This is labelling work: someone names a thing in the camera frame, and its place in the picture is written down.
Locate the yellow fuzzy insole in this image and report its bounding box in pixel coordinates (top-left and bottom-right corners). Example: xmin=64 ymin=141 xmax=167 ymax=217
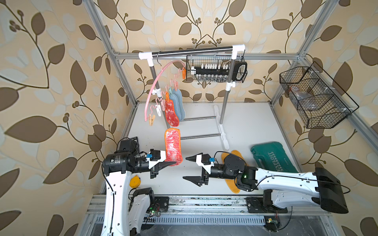
xmin=230 ymin=150 xmax=247 ymax=166
xmin=221 ymin=153 xmax=240 ymax=194

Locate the red patterned insole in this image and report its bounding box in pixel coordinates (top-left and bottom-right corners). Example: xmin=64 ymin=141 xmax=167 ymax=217
xmin=165 ymin=99 xmax=180 ymax=127
xmin=164 ymin=128 xmax=183 ymax=166

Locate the pink clip hanger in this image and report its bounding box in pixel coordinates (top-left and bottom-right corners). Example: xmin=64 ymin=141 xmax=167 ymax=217
xmin=144 ymin=60 xmax=187 ymax=126

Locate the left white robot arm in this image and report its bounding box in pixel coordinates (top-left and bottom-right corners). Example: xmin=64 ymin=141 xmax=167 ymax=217
xmin=101 ymin=137 xmax=175 ymax=236

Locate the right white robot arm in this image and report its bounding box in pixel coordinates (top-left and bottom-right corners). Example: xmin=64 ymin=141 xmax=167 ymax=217
xmin=184 ymin=153 xmax=349 ymax=214

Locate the yellow tape measure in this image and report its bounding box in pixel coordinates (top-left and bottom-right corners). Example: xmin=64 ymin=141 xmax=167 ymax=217
xmin=129 ymin=175 xmax=141 ymax=189

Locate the green plastic tool case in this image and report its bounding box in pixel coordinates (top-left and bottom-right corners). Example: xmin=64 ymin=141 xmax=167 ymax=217
xmin=251 ymin=142 xmax=298 ymax=173

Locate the grey blue insole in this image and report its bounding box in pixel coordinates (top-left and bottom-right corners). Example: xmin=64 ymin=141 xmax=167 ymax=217
xmin=169 ymin=88 xmax=182 ymax=121
xmin=176 ymin=89 xmax=186 ymax=121

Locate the metal clothes rack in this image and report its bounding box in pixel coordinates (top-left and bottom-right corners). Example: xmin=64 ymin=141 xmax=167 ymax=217
xmin=138 ymin=45 xmax=248 ymax=150

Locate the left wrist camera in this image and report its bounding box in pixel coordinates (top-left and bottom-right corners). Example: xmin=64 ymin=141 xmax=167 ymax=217
xmin=146 ymin=149 xmax=166 ymax=169

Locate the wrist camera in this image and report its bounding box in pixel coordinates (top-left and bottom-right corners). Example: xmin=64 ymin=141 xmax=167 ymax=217
xmin=146 ymin=149 xmax=166 ymax=169
xmin=195 ymin=154 xmax=215 ymax=174

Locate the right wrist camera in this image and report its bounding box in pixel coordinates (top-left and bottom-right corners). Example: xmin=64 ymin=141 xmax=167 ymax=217
xmin=195 ymin=154 xmax=215 ymax=174

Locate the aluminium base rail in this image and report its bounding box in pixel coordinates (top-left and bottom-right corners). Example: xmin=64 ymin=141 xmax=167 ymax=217
xmin=85 ymin=194 xmax=331 ymax=226

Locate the back black wire basket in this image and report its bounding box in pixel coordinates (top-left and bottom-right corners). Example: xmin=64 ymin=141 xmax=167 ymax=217
xmin=184 ymin=47 xmax=248 ymax=83

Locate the side black wire basket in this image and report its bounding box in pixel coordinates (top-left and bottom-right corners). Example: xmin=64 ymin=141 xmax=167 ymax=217
xmin=279 ymin=62 xmax=359 ymax=129

